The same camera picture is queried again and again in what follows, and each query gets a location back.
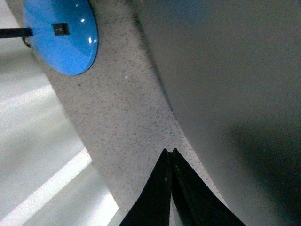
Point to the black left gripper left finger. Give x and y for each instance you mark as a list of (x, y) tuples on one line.
[(152, 207)]

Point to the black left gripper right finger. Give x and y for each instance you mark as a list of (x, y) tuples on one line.
[(196, 204)]

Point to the grey laptop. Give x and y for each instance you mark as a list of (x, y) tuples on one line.
[(231, 70)]

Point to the blue desk lamp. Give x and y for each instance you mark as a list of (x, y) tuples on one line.
[(63, 32)]

